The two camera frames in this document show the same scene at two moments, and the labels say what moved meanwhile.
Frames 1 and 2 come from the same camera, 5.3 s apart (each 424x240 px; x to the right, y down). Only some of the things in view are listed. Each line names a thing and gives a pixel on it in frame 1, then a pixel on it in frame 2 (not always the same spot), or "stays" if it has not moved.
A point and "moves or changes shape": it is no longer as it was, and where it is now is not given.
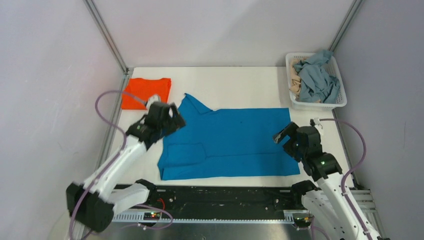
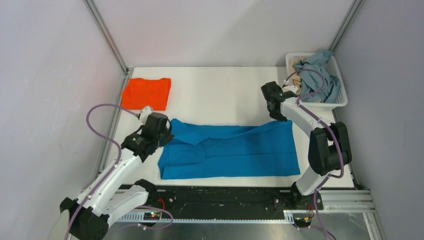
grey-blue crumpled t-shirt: x=316 y=83 stays
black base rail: x=224 y=198 stays
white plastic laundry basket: x=333 y=66 stays
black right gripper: x=289 y=129 → x=281 y=117
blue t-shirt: x=226 y=143 moves or changes shape
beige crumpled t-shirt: x=295 y=79 stays
